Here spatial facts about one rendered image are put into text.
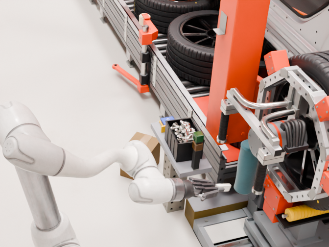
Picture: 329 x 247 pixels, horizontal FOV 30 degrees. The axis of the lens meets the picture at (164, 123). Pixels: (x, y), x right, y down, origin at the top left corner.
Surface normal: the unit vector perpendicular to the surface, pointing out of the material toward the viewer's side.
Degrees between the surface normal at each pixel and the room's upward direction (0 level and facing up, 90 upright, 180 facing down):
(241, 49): 90
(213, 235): 0
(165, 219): 0
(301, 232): 90
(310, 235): 90
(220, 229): 0
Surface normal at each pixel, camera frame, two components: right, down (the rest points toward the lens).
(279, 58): 0.29, -0.18
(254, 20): 0.34, 0.56
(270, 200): -0.94, 0.16
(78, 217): 0.06, -0.81
